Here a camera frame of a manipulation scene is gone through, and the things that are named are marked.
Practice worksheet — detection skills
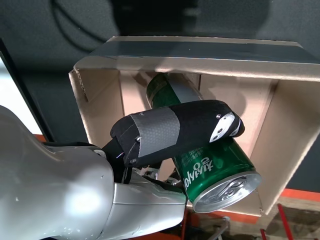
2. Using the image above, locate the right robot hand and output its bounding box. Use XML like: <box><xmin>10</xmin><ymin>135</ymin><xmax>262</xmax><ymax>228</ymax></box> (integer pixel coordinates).
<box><xmin>0</xmin><ymin>99</ymin><xmax>245</xmax><ymax>240</ymax></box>

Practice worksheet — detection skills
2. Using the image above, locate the green drink can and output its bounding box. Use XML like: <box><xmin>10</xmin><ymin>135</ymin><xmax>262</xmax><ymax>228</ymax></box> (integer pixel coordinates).
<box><xmin>146</xmin><ymin>72</ymin><xmax>261</xmax><ymax>213</ymax></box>

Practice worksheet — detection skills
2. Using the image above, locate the open cardboard box grey tape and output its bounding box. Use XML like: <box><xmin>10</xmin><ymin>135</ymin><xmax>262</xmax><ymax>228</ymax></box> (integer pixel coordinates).
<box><xmin>67</xmin><ymin>36</ymin><xmax>320</xmax><ymax>217</ymax></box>

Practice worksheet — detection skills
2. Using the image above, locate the black raised table rim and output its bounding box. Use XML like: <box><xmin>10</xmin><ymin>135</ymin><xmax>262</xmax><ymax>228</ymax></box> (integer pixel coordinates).
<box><xmin>0</xmin><ymin>37</ymin><xmax>60</xmax><ymax>143</ymax></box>

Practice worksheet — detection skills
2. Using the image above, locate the red metal frame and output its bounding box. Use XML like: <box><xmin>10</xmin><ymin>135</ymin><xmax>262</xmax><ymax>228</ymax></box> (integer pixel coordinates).
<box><xmin>259</xmin><ymin>203</ymin><xmax>296</xmax><ymax>240</ymax></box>

